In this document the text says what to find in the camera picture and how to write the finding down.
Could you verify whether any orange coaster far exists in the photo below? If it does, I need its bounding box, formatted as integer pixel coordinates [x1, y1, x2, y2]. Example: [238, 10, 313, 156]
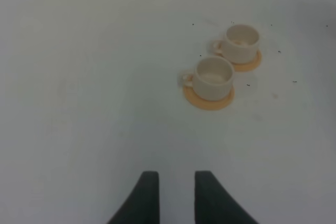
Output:
[232, 50, 262, 72]

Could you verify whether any orange coaster near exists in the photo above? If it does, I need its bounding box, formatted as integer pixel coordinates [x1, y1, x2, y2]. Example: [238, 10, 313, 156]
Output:
[183, 87, 235, 111]

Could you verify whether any white teacup far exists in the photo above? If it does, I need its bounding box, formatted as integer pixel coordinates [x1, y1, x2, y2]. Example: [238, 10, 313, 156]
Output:
[212, 24, 260, 65]

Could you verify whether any white teacup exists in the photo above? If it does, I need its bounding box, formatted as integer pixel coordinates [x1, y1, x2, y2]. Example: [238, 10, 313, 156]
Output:
[212, 24, 260, 65]
[179, 56, 235, 101]

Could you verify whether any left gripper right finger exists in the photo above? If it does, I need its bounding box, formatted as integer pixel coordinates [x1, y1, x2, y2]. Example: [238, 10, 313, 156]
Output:
[194, 171, 257, 224]

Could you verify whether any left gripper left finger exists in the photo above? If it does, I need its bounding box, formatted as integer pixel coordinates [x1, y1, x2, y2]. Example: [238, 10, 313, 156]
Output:
[108, 171, 160, 224]

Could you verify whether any orange coaster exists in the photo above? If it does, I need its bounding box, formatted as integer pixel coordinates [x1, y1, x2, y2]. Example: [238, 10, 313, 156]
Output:
[183, 87, 235, 111]
[232, 50, 262, 72]

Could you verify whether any white teacup near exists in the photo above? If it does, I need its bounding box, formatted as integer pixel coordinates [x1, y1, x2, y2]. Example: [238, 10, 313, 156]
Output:
[179, 56, 235, 101]

